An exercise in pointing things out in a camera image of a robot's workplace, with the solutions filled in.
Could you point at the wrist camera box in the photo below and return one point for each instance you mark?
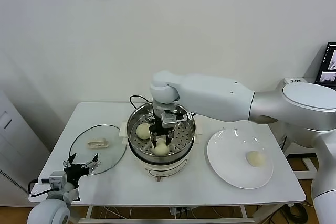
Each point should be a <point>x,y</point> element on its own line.
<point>170,119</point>
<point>56,180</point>

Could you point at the white steamed baozi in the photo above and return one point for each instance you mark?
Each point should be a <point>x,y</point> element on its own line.
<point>255,159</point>
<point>142,131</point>
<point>161,150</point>

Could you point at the white round plate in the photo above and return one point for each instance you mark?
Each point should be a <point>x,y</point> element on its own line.
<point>231,155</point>

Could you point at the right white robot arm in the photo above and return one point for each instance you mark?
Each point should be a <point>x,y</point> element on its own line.
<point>223,95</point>

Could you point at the white cabinet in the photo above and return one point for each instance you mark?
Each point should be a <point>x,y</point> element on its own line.
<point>15,150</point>

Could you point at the white table frame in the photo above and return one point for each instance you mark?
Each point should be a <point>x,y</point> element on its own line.
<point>89,212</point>

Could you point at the white side table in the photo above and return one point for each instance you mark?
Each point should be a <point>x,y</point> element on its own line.
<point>294,80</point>

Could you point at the white power strip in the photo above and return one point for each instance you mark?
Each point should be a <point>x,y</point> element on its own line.
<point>181,210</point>

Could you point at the cream electric cooker base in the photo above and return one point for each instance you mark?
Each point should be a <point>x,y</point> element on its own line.
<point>162,167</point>

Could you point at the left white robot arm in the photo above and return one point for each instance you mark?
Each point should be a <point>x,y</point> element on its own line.
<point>48,212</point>

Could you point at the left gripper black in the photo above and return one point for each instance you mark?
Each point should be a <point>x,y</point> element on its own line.
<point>76,172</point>

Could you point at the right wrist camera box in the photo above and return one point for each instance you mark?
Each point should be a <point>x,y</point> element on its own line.
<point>170,119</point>

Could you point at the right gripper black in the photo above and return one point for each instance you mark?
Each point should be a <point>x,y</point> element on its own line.
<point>161,130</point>

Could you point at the black laptop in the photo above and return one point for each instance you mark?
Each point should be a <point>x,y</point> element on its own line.
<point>329,61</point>

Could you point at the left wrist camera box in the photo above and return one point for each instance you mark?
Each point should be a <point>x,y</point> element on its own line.
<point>56,180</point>

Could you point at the steel perforated steamer basket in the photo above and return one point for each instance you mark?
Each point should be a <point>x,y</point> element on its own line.
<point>183,134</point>

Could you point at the round glass lid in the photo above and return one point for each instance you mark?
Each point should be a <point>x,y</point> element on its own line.
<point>98,144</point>

